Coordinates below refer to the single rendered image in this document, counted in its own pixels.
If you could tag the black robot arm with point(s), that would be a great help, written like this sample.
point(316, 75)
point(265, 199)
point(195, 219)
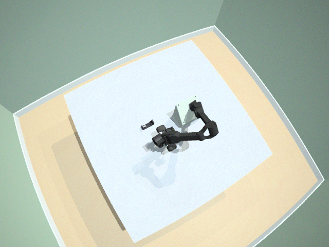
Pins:
point(176, 137)

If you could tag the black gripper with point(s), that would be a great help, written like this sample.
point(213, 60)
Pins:
point(170, 147)

